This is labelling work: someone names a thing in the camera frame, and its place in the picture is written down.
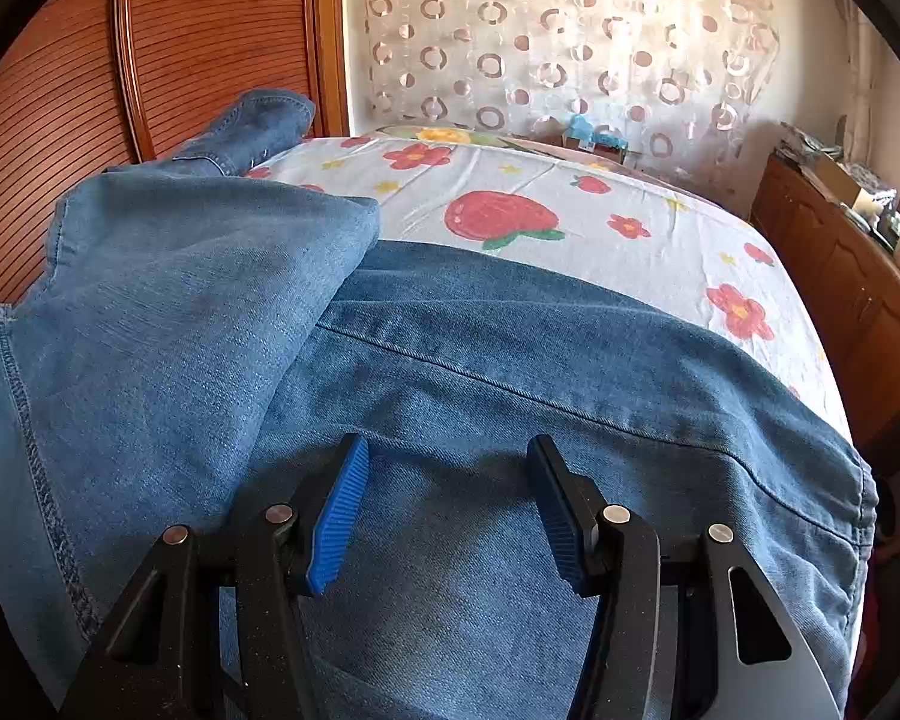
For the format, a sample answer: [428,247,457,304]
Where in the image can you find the blue denim pants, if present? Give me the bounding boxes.
[0,88,878,720]

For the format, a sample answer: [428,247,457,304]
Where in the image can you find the cardboard box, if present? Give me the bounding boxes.
[817,157,878,207]

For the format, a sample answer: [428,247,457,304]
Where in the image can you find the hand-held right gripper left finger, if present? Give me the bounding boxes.
[58,433,370,720]

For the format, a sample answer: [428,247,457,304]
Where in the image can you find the blue and brown box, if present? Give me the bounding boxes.
[559,116,631,166]

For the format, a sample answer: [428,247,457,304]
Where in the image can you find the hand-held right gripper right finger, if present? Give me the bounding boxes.
[526,435,845,720]

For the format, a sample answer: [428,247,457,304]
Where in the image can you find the wooden slatted wardrobe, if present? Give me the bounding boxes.
[0,0,350,308]

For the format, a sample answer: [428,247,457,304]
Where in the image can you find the circle-patterned sheer curtain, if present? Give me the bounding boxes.
[341,0,785,158]

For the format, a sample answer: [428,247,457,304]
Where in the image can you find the white red-flower bed sheet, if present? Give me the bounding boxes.
[244,131,852,436]

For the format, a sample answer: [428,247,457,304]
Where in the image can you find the wooden side cabinet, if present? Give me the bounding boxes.
[750,150,900,466]

